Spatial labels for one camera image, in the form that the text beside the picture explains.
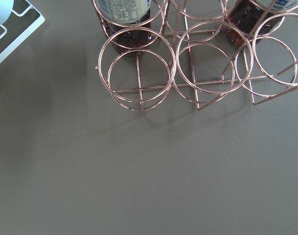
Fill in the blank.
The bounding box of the white wire cup rack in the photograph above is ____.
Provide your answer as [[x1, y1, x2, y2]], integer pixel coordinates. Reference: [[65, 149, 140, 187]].
[[0, 0, 45, 64]]

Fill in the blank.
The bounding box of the copper wire bottle rack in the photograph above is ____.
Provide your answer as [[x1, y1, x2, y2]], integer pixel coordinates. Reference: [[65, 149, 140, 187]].
[[93, 0, 298, 113]]

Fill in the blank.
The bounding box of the white upturned cup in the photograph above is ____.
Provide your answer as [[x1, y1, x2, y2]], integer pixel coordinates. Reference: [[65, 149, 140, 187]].
[[0, 0, 14, 25]]

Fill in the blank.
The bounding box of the tea bottle in rack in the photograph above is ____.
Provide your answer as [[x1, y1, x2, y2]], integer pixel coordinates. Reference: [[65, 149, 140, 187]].
[[225, 0, 298, 46], [95, 0, 152, 54]]

